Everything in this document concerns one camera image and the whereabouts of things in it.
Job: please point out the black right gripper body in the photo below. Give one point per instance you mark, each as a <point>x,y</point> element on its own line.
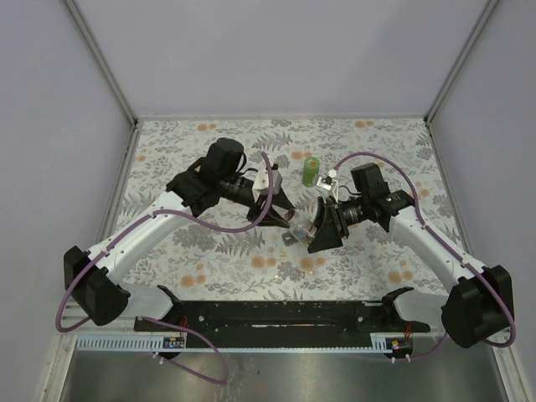
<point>339,218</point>

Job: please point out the right aluminium corner post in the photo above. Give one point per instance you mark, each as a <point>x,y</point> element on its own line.
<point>462,57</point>

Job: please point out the grey weekly pill organizer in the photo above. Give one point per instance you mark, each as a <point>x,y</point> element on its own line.
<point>289,239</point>

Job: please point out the floral table mat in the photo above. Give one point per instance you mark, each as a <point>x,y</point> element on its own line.
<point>199,263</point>

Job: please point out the white cable duct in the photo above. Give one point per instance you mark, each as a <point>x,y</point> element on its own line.
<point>260,340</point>

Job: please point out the left aluminium corner post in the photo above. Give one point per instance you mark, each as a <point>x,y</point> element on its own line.
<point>89,40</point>

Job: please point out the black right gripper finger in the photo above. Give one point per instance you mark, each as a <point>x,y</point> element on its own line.
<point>322,213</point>
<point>328,238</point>

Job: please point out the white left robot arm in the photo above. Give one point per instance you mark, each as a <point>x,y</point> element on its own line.
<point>93,278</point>

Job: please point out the aluminium corner post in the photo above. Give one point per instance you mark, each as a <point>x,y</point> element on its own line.
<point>89,40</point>
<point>462,57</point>

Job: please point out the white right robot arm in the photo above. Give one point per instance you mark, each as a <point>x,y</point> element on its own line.
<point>479,299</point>

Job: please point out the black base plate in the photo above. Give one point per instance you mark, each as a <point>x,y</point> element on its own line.
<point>211,317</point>

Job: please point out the green pill bottle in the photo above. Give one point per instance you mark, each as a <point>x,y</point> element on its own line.
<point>309,177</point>

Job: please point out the green bottle cap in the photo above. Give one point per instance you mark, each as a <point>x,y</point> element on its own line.
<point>311,165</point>

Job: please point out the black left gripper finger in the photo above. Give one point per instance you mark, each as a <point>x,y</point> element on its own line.
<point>282,201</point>
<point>274,220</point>

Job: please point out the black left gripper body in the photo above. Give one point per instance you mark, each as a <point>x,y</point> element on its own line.
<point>255,209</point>

